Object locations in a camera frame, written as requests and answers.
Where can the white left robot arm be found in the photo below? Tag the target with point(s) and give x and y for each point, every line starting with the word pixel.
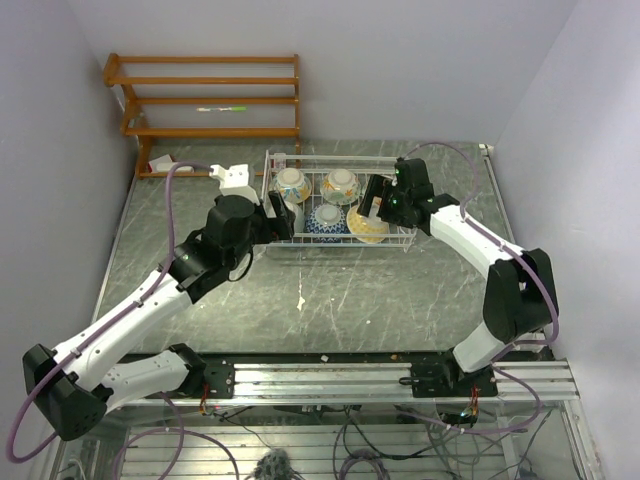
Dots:
pixel 75 384

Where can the green white pen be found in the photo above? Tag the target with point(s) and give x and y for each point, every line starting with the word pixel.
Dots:
pixel 222 109

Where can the red patterned bowl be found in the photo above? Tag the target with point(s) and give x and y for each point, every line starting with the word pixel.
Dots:
pixel 327 224

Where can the white wire dish rack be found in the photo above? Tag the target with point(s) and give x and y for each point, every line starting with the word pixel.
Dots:
pixel 316 167

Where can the blue yellow patterned bowl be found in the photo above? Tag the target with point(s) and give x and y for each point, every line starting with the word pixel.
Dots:
pixel 368 229

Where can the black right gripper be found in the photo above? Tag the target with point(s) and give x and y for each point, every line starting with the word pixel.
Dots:
pixel 382 186

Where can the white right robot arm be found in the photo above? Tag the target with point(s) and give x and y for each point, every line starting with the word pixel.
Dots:
pixel 520 295

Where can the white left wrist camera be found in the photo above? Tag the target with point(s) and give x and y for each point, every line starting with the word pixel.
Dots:
pixel 236 180

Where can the orange floral bowl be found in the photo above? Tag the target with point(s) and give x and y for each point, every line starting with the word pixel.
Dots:
pixel 374 187
pixel 293 184
pixel 340 187

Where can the plain light teal bowl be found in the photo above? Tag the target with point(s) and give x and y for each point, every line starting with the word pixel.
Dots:
pixel 299 217

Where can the white red box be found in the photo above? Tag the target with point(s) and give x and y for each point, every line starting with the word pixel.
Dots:
pixel 161 166

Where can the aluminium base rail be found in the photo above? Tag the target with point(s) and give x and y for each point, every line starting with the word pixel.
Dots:
pixel 333 383

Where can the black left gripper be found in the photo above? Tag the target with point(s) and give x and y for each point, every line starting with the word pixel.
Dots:
pixel 271 228

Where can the small red white card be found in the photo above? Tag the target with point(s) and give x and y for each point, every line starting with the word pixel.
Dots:
pixel 279 161

